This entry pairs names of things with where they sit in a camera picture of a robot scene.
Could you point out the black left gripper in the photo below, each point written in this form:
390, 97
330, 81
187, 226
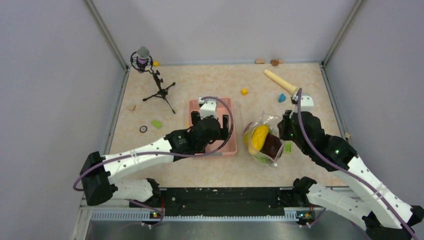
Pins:
222, 134

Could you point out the pink plastic basket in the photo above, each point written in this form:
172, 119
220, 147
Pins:
231, 147

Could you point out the blue toy block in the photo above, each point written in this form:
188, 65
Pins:
282, 97

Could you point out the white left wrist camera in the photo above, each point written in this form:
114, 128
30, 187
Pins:
208, 108

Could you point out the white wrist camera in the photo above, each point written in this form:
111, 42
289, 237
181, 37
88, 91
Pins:
208, 108
306, 103

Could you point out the tan cork block at wall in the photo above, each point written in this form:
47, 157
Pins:
260, 61

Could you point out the light wooden cube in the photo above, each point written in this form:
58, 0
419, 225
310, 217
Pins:
131, 107

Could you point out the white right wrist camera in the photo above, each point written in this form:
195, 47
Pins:
306, 103

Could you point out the green rectangular block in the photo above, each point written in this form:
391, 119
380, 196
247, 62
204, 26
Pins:
157, 124

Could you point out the yellow cube block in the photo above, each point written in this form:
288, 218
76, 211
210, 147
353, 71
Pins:
244, 92

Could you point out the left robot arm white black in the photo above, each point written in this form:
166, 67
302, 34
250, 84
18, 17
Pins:
102, 176

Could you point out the yellow toy mango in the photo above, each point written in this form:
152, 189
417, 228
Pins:
250, 143

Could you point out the black microphone tripod stand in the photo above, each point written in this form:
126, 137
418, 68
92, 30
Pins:
162, 92

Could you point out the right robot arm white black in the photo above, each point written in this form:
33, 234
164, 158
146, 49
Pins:
376, 210

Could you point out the dark maroon toy fruit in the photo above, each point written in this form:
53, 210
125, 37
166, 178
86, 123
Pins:
271, 145

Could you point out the green toy starfruit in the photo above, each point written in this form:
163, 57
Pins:
263, 158

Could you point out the brown round block at wall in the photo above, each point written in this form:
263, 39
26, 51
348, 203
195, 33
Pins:
274, 62

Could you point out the cream toy rolling pin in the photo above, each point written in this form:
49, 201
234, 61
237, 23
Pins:
292, 89

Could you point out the clear zip top bag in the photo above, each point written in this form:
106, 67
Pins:
272, 121

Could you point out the grey microphone with shock mount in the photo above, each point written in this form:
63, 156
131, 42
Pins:
142, 61

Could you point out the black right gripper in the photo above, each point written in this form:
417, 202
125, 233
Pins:
283, 124

